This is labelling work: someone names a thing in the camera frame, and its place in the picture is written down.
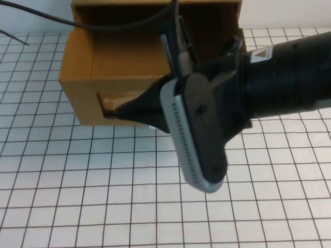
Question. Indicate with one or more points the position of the brown cardboard drawer sleeve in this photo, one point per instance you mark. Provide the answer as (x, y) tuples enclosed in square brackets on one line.
[(116, 2)]

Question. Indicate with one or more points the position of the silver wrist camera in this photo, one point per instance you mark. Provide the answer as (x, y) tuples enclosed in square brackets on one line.
[(199, 124)]

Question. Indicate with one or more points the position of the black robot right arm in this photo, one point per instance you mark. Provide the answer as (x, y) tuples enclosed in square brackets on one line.
[(289, 77)]

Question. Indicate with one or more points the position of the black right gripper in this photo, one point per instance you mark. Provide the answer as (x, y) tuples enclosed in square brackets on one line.
[(230, 103)]

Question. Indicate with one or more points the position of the brown cardboard drawer with window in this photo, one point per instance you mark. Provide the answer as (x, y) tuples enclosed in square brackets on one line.
[(77, 103)]

